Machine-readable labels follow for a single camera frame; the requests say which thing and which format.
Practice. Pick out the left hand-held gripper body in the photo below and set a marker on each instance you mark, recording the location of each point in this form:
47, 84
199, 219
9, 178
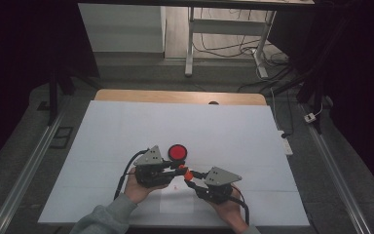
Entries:
151, 174

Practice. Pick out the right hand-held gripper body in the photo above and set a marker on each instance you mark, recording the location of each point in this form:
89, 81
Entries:
219, 188

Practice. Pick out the orange stamp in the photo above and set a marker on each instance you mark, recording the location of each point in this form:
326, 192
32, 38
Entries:
188, 175

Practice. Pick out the round red ink pad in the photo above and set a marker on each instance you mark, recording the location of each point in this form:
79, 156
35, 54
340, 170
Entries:
177, 152

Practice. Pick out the person's left hand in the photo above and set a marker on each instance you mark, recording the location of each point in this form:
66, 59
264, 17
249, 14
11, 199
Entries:
136, 193

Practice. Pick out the person's right hand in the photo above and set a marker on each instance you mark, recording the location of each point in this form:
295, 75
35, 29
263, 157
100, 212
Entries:
232, 211

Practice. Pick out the small white paper sheet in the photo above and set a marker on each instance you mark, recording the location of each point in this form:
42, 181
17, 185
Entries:
178, 201

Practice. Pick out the large white table mat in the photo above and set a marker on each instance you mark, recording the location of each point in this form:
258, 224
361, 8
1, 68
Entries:
175, 123

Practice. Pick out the wooden table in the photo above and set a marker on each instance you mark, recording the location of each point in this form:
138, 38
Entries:
162, 96

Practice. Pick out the white power strip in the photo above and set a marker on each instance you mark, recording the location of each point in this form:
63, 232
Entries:
286, 144

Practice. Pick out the black floor plate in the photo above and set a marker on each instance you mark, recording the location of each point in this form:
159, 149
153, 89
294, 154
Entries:
61, 137

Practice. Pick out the black metal stand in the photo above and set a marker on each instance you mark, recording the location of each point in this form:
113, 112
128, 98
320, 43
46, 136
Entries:
316, 87
52, 97

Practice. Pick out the white cabinet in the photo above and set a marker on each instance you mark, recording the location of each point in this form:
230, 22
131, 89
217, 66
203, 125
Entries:
123, 29

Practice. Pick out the black curtain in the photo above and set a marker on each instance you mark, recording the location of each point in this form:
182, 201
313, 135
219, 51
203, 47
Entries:
13, 65
366, 81

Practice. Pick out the metal floor rail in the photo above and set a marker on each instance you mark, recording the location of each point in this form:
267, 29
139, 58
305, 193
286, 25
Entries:
29, 172
334, 169

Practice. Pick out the white metal desk frame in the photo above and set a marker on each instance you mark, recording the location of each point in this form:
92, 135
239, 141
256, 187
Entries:
227, 27

